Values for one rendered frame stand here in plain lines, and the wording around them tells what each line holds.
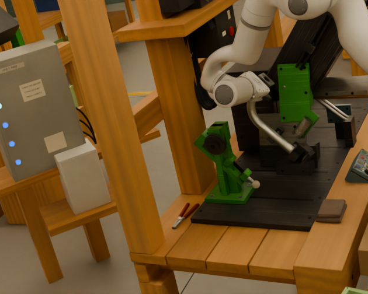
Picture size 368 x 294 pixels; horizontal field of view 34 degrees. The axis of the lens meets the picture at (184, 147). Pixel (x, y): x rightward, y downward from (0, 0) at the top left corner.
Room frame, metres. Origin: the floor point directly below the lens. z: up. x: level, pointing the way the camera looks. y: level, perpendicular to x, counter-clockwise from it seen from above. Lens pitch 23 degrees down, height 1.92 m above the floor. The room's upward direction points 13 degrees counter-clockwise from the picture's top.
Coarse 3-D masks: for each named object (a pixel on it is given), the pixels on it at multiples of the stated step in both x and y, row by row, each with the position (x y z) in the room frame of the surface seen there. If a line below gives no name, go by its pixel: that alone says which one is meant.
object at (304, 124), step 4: (304, 120) 1.97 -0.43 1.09; (308, 120) 1.98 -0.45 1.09; (300, 124) 1.98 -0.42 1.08; (304, 124) 1.97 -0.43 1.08; (308, 124) 1.97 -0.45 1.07; (296, 128) 1.99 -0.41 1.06; (300, 128) 1.98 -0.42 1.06; (304, 128) 1.97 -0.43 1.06; (292, 132) 2.00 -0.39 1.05; (296, 132) 1.98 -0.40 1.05; (300, 132) 1.97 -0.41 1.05; (296, 136) 1.98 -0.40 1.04; (300, 136) 1.98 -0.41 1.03
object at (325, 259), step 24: (360, 144) 2.08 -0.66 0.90; (336, 192) 1.76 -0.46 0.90; (360, 192) 1.73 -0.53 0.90; (360, 216) 1.59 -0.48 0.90; (312, 240) 1.52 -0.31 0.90; (336, 240) 1.49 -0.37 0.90; (360, 240) 1.55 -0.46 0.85; (312, 264) 1.41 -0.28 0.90; (336, 264) 1.38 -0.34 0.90; (312, 288) 1.40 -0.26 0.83; (336, 288) 1.36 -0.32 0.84
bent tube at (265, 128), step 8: (264, 80) 1.98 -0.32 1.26; (248, 104) 2.02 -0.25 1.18; (248, 112) 2.02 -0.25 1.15; (256, 120) 2.00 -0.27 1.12; (264, 128) 1.98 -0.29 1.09; (272, 136) 1.95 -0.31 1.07; (280, 136) 1.95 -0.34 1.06; (280, 144) 1.93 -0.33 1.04; (288, 144) 1.93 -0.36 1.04; (288, 152) 1.92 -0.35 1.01
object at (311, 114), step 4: (308, 112) 2.00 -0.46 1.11; (312, 112) 2.00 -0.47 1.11; (304, 116) 2.01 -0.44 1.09; (308, 116) 2.00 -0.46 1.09; (312, 116) 2.00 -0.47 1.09; (316, 116) 1.99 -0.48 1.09; (312, 120) 1.99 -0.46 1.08; (316, 120) 1.98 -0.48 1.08; (312, 124) 1.99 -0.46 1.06; (308, 128) 1.99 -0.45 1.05; (304, 132) 2.00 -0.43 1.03; (304, 136) 2.01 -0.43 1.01
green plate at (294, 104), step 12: (288, 72) 2.07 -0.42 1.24; (300, 72) 2.05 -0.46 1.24; (288, 84) 2.07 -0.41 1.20; (300, 84) 2.04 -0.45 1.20; (288, 96) 2.06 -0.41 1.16; (300, 96) 2.03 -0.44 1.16; (312, 96) 2.08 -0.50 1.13; (288, 108) 2.05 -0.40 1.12; (300, 108) 2.03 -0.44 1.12; (288, 120) 2.04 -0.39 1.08; (300, 120) 2.02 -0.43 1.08
